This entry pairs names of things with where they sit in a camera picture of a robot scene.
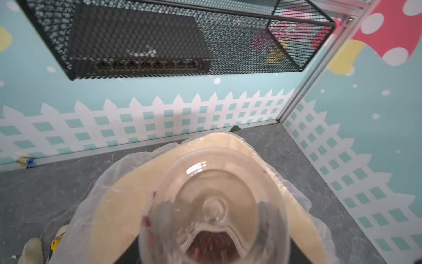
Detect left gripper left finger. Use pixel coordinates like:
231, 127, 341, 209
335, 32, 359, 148
114, 236, 140, 264

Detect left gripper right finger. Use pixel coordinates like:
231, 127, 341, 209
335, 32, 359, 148
289, 239, 312, 264

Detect clear tea jar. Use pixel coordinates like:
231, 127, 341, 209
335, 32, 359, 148
138, 148, 290, 264

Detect beige trash bin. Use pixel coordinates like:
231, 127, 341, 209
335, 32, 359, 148
88, 133, 333, 264

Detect clear plastic bin liner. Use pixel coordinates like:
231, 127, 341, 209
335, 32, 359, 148
51, 143, 339, 264

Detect rose buds in middle jar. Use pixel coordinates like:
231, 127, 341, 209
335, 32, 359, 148
186, 231, 240, 264

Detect yellow black pliers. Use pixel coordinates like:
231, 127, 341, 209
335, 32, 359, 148
48, 238, 61, 261

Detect white yellow work gloves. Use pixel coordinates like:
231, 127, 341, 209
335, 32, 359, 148
18, 224, 69, 264

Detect small yellow blue object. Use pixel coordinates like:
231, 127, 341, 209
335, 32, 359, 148
16, 157, 34, 167

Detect black box in basket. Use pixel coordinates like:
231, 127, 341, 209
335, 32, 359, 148
68, 4, 212, 78

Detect black wire mesh basket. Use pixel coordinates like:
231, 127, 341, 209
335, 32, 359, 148
19, 1, 336, 80

